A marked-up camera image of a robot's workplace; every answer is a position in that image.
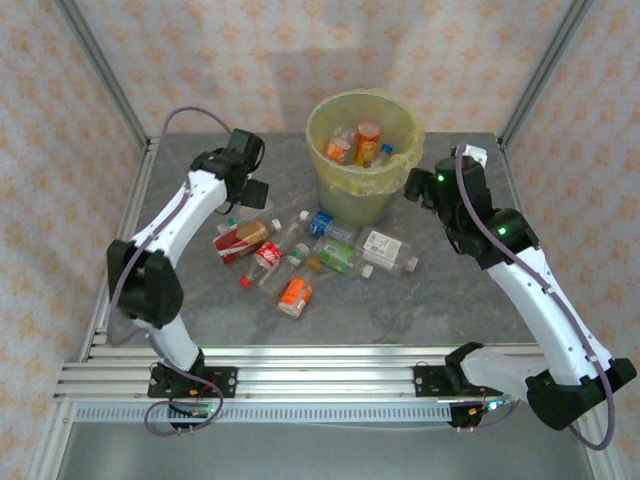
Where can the gold and red label bottle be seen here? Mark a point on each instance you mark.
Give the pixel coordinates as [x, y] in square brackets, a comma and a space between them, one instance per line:
[250, 232]

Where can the red label cola bottle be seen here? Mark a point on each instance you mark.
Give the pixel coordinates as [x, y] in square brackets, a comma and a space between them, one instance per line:
[269, 254]

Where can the orange juice bottle yellow cap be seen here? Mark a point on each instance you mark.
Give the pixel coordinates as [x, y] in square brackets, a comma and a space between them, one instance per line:
[367, 142]

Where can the white label square clear bottle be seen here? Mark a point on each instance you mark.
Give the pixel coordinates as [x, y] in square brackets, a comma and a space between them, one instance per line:
[380, 245]

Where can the blue label slim water bottle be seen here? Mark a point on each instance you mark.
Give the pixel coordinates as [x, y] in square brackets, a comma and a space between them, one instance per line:
[320, 222]

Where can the clear bottle green cap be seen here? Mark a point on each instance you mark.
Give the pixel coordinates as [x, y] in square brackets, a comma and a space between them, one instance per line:
[296, 258]

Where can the orange label clear bottle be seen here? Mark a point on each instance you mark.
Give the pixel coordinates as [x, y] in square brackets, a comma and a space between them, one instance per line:
[339, 150]

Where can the green label clear bottle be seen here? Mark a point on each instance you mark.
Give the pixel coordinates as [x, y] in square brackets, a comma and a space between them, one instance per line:
[334, 254]

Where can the orange label bottle brown cap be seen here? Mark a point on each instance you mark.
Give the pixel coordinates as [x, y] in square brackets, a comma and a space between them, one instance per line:
[296, 295]

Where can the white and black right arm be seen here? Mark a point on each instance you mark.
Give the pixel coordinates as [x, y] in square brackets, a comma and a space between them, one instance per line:
[575, 400]

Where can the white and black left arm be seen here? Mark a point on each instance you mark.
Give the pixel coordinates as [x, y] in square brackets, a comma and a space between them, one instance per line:
[150, 285]

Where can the yellow plastic bin liner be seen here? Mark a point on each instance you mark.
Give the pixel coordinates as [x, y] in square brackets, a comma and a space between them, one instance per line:
[400, 125]

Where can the green mesh waste bin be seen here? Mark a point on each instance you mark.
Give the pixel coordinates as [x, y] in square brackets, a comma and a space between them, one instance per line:
[350, 210]

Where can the small green circuit board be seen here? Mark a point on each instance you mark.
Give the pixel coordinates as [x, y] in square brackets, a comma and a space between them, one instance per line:
[200, 412]
[492, 406]

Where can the grey metal lower panel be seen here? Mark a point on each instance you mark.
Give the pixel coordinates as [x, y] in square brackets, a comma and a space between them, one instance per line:
[320, 455]

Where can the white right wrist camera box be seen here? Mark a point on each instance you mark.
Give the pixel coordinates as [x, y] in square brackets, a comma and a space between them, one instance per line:
[474, 152]

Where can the aluminium table side rail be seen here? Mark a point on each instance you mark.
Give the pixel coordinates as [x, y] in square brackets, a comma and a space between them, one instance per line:
[142, 175]
[513, 175]

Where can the aluminium frame post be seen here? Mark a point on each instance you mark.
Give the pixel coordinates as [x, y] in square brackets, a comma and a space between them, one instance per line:
[541, 75]
[109, 75]

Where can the aluminium front rail beam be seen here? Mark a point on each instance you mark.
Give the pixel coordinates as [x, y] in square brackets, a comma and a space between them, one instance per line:
[320, 375]

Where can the aluminium frame leg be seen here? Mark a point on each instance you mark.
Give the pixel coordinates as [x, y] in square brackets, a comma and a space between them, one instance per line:
[599, 467]
[51, 450]

